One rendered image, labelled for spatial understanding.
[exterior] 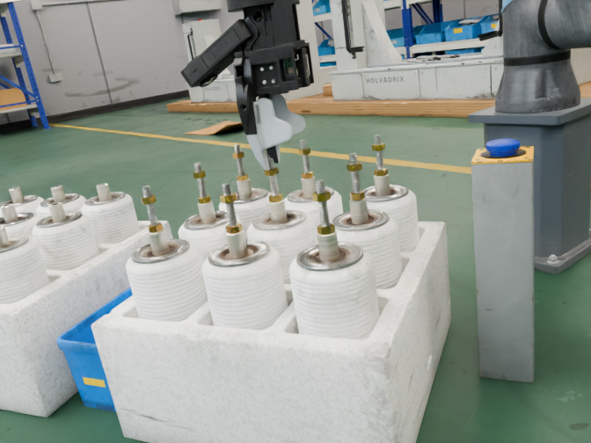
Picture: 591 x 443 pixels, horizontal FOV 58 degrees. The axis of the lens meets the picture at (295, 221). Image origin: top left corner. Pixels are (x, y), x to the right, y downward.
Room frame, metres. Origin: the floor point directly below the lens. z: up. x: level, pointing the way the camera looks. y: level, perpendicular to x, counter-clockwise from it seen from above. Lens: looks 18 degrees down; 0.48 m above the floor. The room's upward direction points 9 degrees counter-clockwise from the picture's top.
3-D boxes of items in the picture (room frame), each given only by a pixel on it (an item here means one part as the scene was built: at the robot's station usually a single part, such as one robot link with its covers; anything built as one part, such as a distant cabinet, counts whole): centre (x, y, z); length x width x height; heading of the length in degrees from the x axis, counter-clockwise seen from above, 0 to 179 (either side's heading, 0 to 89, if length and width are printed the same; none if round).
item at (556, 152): (1.04, -0.50, 0.15); 0.19 x 0.19 x 0.30; 35
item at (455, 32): (6.08, -2.20, 0.36); 0.50 x 0.38 x 0.21; 125
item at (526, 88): (1.04, -0.50, 0.35); 0.15 x 0.15 x 0.10
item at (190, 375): (0.72, 0.02, 0.09); 0.39 x 0.39 x 0.18; 64
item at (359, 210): (0.67, -0.08, 0.26); 0.02 x 0.02 x 0.03
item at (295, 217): (0.72, 0.02, 0.25); 0.08 x 0.08 x 0.01
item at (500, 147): (0.66, -0.27, 0.32); 0.04 x 0.04 x 0.02
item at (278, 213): (0.72, 0.02, 0.26); 0.02 x 0.02 x 0.03
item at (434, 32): (6.45, -1.98, 0.36); 0.50 x 0.38 x 0.21; 125
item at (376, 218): (0.67, -0.08, 0.25); 0.08 x 0.08 x 0.01
